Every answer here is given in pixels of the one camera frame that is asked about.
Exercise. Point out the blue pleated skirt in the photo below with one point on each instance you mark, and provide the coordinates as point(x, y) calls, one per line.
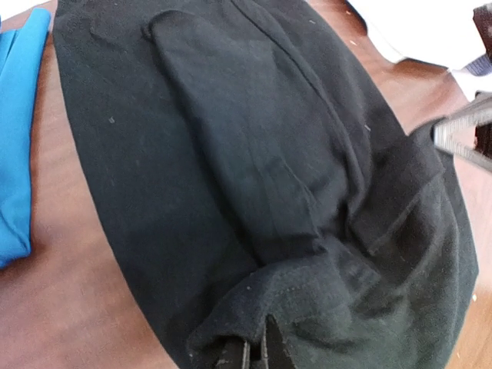
point(21, 58)

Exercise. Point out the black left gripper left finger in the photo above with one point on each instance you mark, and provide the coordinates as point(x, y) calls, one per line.
point(236, 354)

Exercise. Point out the white laundry basket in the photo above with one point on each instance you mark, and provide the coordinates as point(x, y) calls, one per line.
point(449, 34)

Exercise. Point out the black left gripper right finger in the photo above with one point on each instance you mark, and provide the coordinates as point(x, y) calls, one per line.
point(274, 353)

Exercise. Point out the blue checked shirt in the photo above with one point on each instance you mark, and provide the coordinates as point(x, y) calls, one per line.
point(480, 67)

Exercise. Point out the black garment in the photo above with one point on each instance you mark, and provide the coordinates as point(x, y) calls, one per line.
point(243, 164)

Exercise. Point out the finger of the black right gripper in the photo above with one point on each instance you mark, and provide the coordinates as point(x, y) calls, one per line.
point(467, 132)

